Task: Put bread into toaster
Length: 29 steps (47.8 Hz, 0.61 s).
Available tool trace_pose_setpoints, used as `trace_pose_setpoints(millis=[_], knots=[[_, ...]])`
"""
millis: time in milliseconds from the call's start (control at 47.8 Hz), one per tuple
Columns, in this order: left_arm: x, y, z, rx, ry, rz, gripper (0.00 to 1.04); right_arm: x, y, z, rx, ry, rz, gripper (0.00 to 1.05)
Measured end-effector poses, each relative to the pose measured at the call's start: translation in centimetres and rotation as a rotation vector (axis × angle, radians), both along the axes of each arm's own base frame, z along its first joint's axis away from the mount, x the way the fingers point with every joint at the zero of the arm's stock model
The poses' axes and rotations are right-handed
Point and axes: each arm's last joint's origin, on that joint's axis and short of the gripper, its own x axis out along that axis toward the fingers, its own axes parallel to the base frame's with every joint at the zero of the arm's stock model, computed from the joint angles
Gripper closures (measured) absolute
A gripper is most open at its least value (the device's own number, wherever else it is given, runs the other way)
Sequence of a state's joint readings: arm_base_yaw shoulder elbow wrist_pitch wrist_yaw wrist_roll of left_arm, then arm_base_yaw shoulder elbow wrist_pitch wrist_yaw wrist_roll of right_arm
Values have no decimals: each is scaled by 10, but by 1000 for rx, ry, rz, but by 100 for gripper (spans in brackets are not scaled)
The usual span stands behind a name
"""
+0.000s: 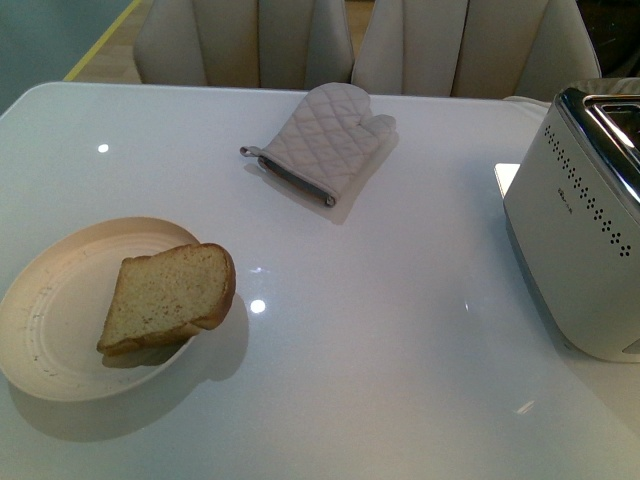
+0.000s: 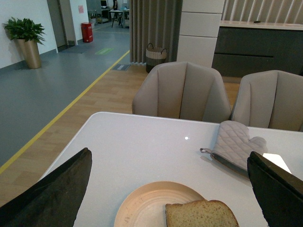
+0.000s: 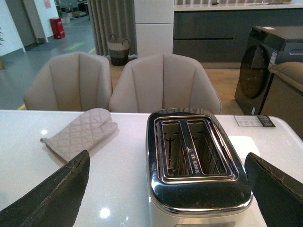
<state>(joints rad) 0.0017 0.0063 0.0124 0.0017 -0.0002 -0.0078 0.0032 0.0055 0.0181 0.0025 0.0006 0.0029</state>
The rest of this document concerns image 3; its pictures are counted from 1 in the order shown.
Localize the beige chair on left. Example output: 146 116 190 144
24 52 113 111

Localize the red box on floor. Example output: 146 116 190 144
50 17 65 39

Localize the white column cabinet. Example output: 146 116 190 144
134 0 174 58

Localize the beige quilted oven mitt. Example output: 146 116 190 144
40 108 118 162

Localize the beige cushioned seat at right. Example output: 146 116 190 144
261 62 303 138

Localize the beige curtain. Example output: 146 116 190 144
87 0 137 56

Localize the chrome two-slot toaster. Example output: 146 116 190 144
146 108 253 227

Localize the dark front-load washing machine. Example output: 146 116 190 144
234 26 303 115

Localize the black and white label card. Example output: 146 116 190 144
234 115 275 127

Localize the woven laundry basket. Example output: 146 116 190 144
107 34 130 66

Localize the beige chair in middle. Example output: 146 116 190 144
109 53 222 114

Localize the grey kitchen cabinet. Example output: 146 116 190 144
173 3 303 62

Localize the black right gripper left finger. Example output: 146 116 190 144
0 150 90 227

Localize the beige chair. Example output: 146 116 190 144
24 52 113 111
109 53 222 114

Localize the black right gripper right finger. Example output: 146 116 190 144
244 152 303 227

